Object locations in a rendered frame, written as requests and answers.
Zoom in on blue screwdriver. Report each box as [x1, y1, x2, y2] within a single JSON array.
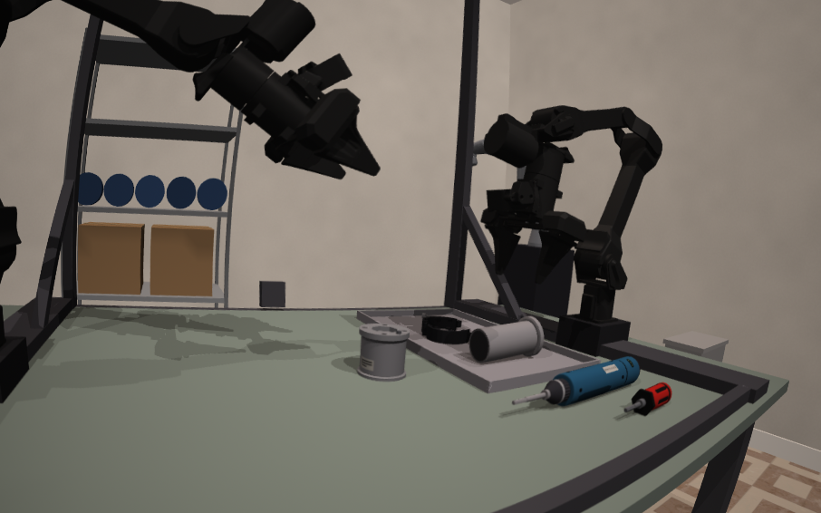
[[512, 356, 641, 406]]

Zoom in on red screwdriver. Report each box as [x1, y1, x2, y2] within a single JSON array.
[[624, 382, 671, 416]]

